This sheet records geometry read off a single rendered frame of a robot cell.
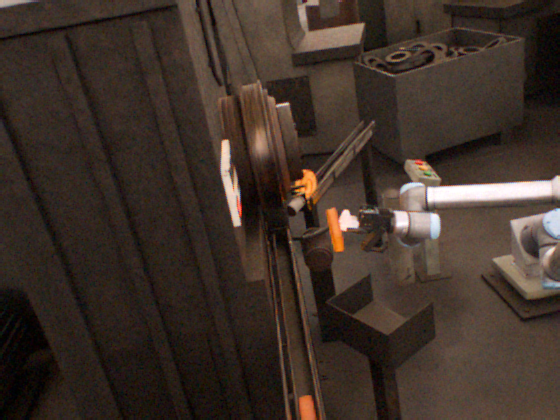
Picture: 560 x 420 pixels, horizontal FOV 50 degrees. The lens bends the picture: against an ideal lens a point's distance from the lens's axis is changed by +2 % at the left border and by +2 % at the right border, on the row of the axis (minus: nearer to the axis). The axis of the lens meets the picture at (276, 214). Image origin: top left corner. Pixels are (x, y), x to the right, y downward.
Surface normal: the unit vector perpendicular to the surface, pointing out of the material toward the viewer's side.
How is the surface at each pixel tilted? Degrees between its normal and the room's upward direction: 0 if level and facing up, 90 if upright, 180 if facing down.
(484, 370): 0
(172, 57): 90
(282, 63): 90
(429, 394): 0
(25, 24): 90
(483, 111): 90
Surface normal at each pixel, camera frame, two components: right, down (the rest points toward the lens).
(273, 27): -0.18, 0.47
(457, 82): 0.32, 0.37
